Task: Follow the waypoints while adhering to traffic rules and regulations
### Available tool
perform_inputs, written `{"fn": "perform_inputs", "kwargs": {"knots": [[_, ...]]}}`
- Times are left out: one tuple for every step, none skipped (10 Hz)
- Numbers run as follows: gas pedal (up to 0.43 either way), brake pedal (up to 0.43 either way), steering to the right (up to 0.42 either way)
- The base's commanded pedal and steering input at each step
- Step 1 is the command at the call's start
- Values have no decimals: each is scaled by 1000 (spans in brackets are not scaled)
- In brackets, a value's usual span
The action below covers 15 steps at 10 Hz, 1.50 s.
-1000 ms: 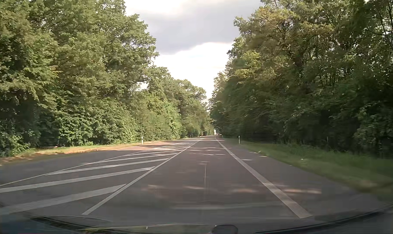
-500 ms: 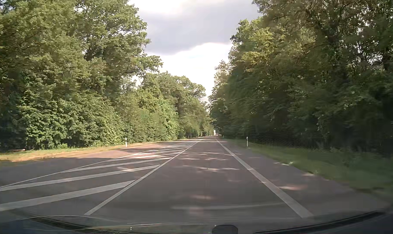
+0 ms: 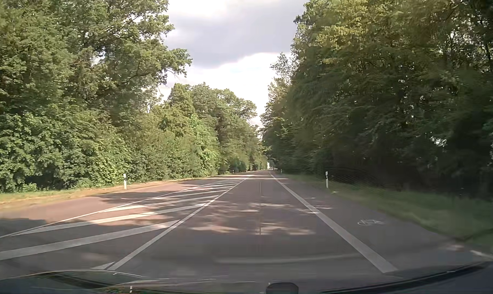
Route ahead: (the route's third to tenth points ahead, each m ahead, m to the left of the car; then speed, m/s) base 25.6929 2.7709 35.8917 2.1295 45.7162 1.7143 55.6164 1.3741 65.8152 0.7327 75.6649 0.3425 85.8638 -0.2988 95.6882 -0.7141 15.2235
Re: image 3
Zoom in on grass verge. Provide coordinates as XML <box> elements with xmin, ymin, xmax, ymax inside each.
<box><xmin>276</xmin><ymin>171</ymin><xmax>493</xmax><ymax>257</ymax></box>
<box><xmin>0</xmin><ymin>173</ymin><xmax>247</xmax><ymax>213</ymax></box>

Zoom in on grey asphalt road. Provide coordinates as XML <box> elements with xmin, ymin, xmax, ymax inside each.
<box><xmin>0</xmin><ymin>170</ymin><xmax>493</xmax><ymax>282</ymax></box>

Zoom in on road markings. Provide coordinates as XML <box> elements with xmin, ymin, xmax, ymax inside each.
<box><xmin>0</xmin><ymin>172</ymin><xmax>493</xmax><ymax>274</ymax></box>

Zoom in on row of green trees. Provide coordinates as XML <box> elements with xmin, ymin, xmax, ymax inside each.
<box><xmin>0</xmin><ymin>0</ymin><xmax>268</xmax><ymax>194</ymax></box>
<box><xmin>260</xmin><ymin>0</ymin><xmax>493</xmax><ymax>201</ymax></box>

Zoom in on car's own bonnet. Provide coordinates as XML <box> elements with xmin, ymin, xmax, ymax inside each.
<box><xmin>0</xmin><ymin>261</ymin><xmax>493</xmax><ymax>294</ymax></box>

